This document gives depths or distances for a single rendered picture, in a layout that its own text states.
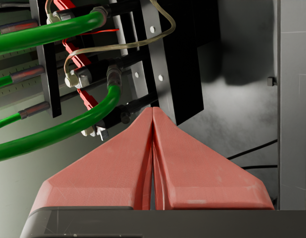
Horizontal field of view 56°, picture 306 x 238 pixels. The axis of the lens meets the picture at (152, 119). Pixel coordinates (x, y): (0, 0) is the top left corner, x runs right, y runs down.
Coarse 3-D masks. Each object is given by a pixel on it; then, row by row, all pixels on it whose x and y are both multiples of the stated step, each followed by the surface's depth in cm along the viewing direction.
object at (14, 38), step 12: (96, 12) 28; (12, 24) 45; (24, 24) 46; (36, 24) 47; (48, 24) 23; (60, 24) 23; (72, 24) 24; (84, 24) 25; (96, 24) 27; (0, 36) 21; (12, 36) 21; (24, 36) 21; (36, 36) 22; (48, 36) 22; (60, 36) 23; (0, 48) 21; (12, 48) 21; (24, 48) 22
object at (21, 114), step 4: (20, 112) 56; (24, 112) 56; (12, 116) 55; (16, 116) 56; (20, 116) 56; (24, 116) 56; (0, 120) 54; (4, 120) 54; (8, 120) 55; (12, 120) 55; (16, 120) 56; (0, 124) 54; (4, 124) 54; (8, 124) 55
